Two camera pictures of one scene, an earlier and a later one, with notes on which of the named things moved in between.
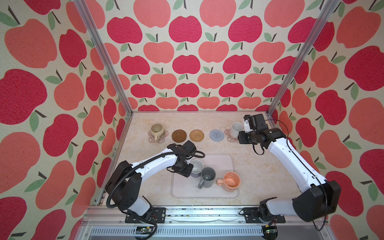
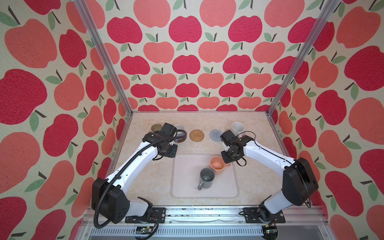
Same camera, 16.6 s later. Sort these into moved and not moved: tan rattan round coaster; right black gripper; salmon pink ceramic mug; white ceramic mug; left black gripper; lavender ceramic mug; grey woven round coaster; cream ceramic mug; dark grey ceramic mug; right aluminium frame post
Moved: right black gripper; lavender ceramic mug; left black gripper; salmon pink ceramic mug
Not moved: dark grey ceramic mug; right aluminium frame post; white ceramic mug; cream ceramic mug; tan rattan round coaster; grey woven round coaster
